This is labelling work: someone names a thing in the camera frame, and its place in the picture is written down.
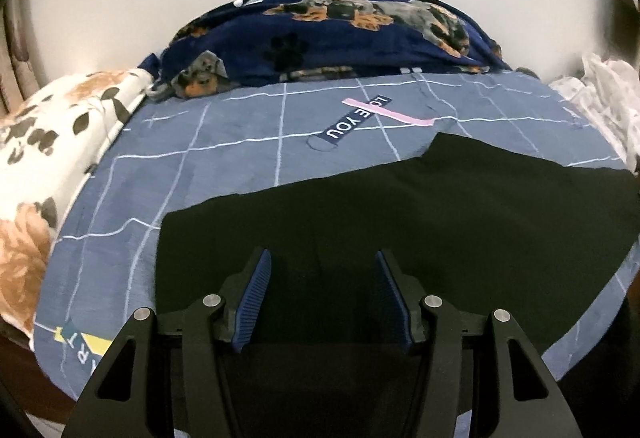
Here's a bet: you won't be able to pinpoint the wooden headboard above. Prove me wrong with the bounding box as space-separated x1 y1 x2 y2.
0 0 46 119

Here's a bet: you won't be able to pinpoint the white crumpled cloth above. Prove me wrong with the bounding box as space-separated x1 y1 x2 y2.
547 50 640 174

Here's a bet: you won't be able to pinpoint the black pants with orange lining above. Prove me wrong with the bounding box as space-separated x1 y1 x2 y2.
152 132 637 438

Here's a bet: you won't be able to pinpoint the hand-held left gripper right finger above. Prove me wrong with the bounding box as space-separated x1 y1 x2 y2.
375 248 576 438

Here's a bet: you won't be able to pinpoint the white floral pillow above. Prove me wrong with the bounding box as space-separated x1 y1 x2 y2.
0 67 156 334

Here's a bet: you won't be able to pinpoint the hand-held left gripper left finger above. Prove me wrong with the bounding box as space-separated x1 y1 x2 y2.
67 247 273 438

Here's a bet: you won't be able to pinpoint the blue grid-patterned bed sheet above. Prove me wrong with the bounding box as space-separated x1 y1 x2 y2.
29 70 640 394

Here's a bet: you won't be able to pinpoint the brown wooden bed frame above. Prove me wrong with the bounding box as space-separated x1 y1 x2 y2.
0 318 81 419

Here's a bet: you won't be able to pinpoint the navy dog-print blanket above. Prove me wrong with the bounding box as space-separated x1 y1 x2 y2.
139 0 541 104

